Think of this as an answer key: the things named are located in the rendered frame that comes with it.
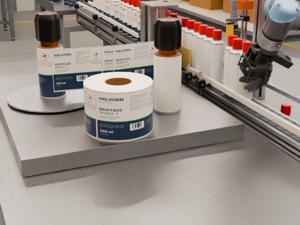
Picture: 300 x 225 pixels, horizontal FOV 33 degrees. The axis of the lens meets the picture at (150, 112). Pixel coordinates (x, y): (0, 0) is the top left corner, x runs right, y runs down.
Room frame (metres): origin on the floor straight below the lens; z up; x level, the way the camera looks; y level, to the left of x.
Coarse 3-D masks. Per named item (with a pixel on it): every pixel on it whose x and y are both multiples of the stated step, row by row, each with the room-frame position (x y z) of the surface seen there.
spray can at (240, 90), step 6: (246, 42) 1.64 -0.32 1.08; (252, 42) 1.64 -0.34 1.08; (246, 48) 1.64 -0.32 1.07; (240, 54) 1.65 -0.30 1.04; (240, 72) 1.64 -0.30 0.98; (240, 84) 1.64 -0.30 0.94; (246, 84) 1.63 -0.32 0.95; (240, 90) 1.63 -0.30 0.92; (246, 90) 1.63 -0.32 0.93; (246, 96) 1.63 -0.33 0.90
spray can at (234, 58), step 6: (234, 42) 1.69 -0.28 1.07; (240, 42) 1.68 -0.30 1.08; (234, 48) 1.68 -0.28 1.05; (240, 48) 1.68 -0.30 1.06; (234, 54) 1.67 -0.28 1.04; (234, 60) 1.67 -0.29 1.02; (234, 66) 1.67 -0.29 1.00; (234, 72) 1.67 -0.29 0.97; (228, 78) 1.69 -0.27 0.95; (234, 78) 1.67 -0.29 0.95; (228, 84) 1.69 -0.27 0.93; (234, 84) 1.67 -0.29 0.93; (234, 90) 1.67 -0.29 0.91; (228, 96) 1.68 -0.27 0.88
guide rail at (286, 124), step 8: (192, 72) 1.92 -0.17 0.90; (208, 80) 1.79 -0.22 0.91; (224, 88) 1.69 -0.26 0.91; (232, 96) 1.64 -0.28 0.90; (240, 96) 1.59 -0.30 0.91; (248, 104) 1.55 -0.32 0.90; (256, 104) 1.51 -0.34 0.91; (264, 112) 1.46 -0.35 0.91; (272, 112) 1.44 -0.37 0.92; (272, 120) 1.42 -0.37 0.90; (280, 120) 1.39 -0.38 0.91; (288, 128) 1.35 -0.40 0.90; (296, 128) 1.32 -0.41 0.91
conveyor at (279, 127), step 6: (192, 78) 1.92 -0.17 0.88; (198, 78) 1.91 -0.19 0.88; (222, 84) 1.83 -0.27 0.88; (216, 90) 1.76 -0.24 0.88; (222, 96) 1.70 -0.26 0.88; (234, 102) 1.63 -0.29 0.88; (240, 102) 1.63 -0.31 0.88; (258, 102) 1.63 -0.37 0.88; (246, 108) 1.57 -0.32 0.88; (270, 108) 1.57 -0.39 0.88; (252, 114) 1.53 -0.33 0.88; (258, 114) 1.52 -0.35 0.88; (276, 114) 1.52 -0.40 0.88; (264, 120) 1.47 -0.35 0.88; (270, 120) 1.47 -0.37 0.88; (288, 120) 1.47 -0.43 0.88; (276, 126) 1.42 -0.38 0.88; (282, 132) 1.38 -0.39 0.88; (288, 132) 1.37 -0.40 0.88; (294, 138) 1.33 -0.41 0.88
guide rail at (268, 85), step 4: (268, 84) 1.58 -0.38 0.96; (272, 84) 1.57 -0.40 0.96; (272, 88) 1.56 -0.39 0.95; (276, 88) 1.54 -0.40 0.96; (280, 88) 1.53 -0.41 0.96; (280, 92) 1.52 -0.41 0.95; (284, 92) 1.50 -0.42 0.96; (288, 92) 1.49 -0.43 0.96; (288, 96) 1.48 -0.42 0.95; (292, 96) 1.46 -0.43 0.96; (296, 96) 1.45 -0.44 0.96; (296, 100) 1.44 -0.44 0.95
